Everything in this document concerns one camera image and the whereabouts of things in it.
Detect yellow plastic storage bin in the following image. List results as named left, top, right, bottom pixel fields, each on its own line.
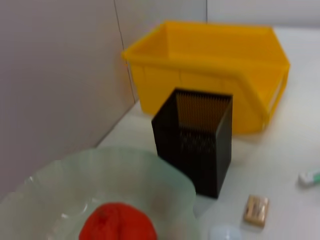
left=121, top=20, right=292, bottom=136

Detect mint green pen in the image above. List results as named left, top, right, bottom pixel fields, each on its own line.
left=297, top=169, right=320, bottom=186

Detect pale green wavy glass plate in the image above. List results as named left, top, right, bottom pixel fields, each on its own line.
left=0, top=146, right=197, bottom=240

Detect red-orange toy orange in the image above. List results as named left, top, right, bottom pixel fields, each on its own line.
left=78, top=202, right=159, bottom=240

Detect black mesh pen holder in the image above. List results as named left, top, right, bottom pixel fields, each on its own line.
left=151, top=87, right=234, bottom=200

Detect clear green-label water bottle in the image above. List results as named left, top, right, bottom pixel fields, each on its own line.
left=209, top=224, right=242, bottom=240

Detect small beige eraser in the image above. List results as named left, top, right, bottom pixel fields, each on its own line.
left=243, top=194, right=270, bottom=228

